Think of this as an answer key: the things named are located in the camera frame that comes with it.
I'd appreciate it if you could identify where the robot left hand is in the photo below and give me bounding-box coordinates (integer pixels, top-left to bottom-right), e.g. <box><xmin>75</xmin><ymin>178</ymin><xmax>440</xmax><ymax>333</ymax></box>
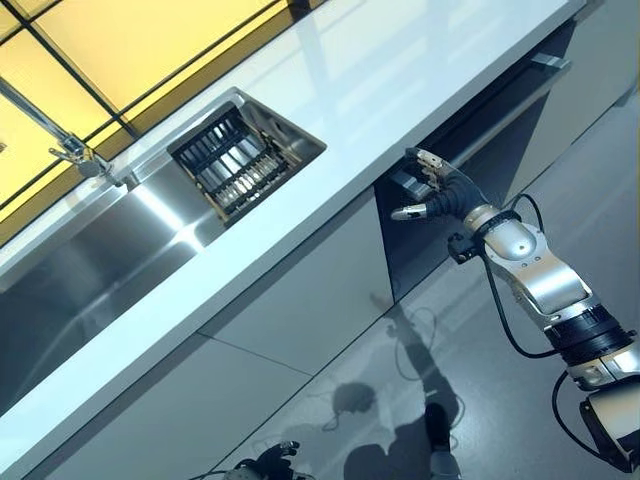
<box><xmin>239</xmin><ymin>439</ymin><xmax>302</xmax><ymax>479</ymax></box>

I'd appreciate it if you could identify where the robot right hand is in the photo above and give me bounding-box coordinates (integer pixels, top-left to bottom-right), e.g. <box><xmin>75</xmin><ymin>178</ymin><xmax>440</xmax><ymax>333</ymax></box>
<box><xmin>390</xmin><ymin>146</ymin><xmax>493</xmax><ymax>223</ymax></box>

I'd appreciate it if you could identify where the wide white cabinet door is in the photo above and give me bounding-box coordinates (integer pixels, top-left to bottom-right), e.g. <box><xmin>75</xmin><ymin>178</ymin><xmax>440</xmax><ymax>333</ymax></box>
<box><xmin>47</xmin><ymin>333</ymin><xmax>314</xmax><ymax>480</ymax></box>

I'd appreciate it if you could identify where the narrow white cabinet door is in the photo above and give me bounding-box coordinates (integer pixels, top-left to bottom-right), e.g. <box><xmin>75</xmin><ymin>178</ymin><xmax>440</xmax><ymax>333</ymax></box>
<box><xmin>197</xmin><ymin>192</ymin><xmax>396</xmax><ymax>377</ymax></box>

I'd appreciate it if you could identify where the black robot foot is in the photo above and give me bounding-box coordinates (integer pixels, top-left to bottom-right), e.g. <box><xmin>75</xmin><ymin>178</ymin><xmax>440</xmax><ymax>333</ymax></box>
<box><xmin>423</xmin><ymin>401</ymin><xmax>454</xmax><ymax>452</ymax></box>

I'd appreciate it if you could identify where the white robot leg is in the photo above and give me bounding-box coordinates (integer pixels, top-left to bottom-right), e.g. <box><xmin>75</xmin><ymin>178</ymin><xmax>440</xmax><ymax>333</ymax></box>
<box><xmin>430</xmin><ymin>447</ymin><xmax>464</xmax><ymax>480</ymax></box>

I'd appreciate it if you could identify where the black sink drying rack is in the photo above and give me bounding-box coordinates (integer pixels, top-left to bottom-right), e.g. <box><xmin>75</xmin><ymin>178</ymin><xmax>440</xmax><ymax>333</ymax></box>
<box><xmin>169</xmin><ymin>103</ymin><xmax>293</xmax><ymax>223</ymax></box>

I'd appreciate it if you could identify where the stainless steel sink basin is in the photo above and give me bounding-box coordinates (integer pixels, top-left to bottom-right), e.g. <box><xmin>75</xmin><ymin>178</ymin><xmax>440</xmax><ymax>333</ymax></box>
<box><xmin>0</xmin><ymin>85</ymin><xmax>328</xmax><ymax>419</ymax></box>

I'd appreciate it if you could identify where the chrome gooseneck faucet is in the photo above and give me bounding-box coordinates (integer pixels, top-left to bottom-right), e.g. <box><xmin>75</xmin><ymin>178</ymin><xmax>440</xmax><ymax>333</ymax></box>
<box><xmin>0</xmin><ymin>75</ymin><xmax>137</xmax><ymax>189</ymax></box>

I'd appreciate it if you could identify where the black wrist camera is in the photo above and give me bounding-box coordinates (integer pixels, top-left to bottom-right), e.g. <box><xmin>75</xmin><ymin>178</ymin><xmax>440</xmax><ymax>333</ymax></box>
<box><xmin>447</xmin><ymin>231</ymin><xmax>487</xmax><ymax>264</ymax></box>

